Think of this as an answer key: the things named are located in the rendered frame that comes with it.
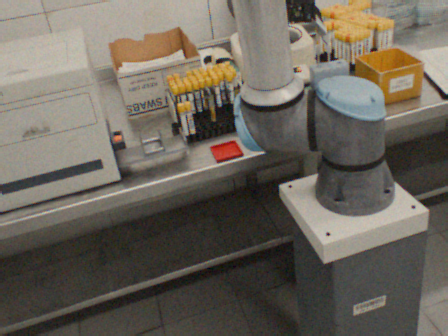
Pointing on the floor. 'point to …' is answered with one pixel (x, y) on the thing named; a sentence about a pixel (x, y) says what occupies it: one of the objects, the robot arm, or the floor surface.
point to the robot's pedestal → (360, 288)
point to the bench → (228, 209)
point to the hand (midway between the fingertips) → (298, 49)
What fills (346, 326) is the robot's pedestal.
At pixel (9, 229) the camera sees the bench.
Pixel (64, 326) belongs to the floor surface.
